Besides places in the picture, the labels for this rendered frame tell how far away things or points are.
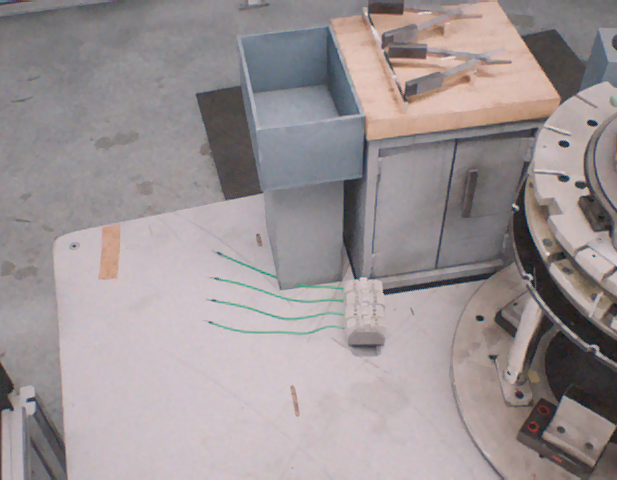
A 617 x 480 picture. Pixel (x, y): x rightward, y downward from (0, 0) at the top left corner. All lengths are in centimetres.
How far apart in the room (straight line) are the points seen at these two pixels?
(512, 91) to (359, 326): 31
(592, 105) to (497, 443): 36
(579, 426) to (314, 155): 38
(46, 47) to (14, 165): 63
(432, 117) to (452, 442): 35
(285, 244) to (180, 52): 194
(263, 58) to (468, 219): 30
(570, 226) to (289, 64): 41
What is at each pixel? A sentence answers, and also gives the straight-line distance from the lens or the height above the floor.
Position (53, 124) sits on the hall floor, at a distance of 259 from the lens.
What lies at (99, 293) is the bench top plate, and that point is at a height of 78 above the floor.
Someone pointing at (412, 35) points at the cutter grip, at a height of 109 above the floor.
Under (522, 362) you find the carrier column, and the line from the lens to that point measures 85.
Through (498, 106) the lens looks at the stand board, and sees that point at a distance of 80.
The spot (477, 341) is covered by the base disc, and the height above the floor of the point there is 80.
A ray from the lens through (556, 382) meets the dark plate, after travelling 93.
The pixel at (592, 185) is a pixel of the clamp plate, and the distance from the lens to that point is 68.
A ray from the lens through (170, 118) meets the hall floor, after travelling 251.
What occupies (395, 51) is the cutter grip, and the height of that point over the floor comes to 109.
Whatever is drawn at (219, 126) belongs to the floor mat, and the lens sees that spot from 243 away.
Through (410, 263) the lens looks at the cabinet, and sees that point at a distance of 95.
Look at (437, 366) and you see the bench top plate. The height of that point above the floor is 78.
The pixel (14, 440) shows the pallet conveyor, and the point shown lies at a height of 69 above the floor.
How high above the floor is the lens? 154
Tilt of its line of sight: 48 degrees down
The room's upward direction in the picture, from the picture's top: 1 degrees counter-clockwise
